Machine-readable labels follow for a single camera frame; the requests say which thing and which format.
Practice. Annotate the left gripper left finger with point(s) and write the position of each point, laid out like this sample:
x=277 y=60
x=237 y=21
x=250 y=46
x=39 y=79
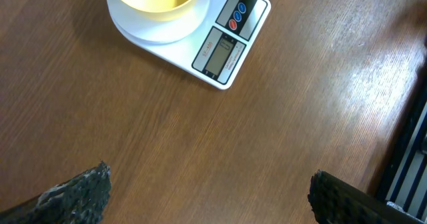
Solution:
x=81 y=199

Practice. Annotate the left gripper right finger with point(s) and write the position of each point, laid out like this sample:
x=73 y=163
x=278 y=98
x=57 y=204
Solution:
x=334 y=201

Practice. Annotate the white digital kitchen scale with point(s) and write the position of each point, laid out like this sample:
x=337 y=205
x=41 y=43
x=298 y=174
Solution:
x=210 y=41

